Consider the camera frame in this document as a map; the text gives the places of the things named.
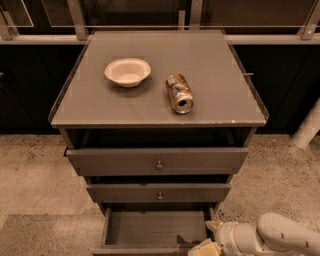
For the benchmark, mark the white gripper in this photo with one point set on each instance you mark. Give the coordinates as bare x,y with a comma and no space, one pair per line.
225,237

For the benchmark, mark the grey bottom drawer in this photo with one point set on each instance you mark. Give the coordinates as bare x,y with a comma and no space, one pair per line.
153,231

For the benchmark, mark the grey drawer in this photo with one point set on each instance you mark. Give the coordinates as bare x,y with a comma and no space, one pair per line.
158,192
156,161
153,231

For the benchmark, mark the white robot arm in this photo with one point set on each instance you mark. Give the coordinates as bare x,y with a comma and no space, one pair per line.
271,235

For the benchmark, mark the grey top drawer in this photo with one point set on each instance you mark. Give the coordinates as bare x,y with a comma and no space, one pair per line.
156,161

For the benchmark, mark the grey middle drawer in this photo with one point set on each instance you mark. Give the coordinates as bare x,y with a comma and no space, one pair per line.
158,192

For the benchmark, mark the grey drawer cabinet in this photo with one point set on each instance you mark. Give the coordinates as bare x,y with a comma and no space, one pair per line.
93,112

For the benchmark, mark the crushed soda can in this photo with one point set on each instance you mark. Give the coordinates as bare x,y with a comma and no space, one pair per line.
179,93

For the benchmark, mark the white paper bowl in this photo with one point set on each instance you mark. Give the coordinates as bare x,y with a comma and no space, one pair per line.
127,72

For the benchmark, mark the white pipe post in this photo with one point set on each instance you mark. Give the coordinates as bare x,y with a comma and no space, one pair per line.
308,128

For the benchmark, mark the metal window frame railing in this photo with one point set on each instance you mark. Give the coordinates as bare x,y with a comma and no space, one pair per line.
244,22

